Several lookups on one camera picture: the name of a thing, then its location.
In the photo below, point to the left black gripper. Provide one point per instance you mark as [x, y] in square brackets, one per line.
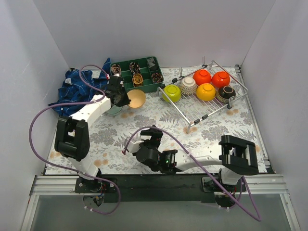
[119, 95]

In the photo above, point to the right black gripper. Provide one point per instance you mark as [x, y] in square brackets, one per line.
[151, 138]

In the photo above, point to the pale green ribbed bowl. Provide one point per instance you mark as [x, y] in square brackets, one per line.
[114, 110]

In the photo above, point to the beige bowl with drawing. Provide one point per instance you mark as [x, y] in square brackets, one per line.
[137, 98]

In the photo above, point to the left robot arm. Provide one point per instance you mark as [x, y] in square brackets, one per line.
[72, 139]

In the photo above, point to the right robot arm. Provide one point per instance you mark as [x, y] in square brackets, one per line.
[235, 156]

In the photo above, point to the metal dish rack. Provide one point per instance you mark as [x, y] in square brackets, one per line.
[193, 110]

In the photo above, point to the yellow ties bottom middle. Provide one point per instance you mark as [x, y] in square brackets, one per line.
[137, 80]

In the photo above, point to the green compartment tray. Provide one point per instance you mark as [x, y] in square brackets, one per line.
[142, 73]

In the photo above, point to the floral table mat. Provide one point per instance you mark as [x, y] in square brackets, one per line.
[108, 133]

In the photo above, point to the blue plaid cloth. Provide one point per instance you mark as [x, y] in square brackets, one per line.
[73, 90]

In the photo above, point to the brown ties bottom right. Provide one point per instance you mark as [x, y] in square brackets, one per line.
[157, 78]

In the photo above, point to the lime green bowl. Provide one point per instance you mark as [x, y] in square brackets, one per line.
[173, 92]

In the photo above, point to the brown patterned white bowl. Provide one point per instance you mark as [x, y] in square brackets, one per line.
[188, 86]

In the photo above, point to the yellow bowl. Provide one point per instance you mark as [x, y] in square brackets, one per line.
[206, 92]

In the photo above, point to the orange bowl rear left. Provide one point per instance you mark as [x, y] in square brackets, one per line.
[201, 77]

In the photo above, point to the orange bowl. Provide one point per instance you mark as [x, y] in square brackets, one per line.
[220, 79]
[201, 77]

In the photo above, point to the black brown bowl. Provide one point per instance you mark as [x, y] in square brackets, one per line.
[223, 94]

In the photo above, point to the orange bowl rear right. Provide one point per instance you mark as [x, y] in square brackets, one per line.
[220, 79]

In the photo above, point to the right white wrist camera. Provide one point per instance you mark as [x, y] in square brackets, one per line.
[132, 146]

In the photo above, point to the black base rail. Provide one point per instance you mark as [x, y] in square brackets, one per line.
[155, 188]

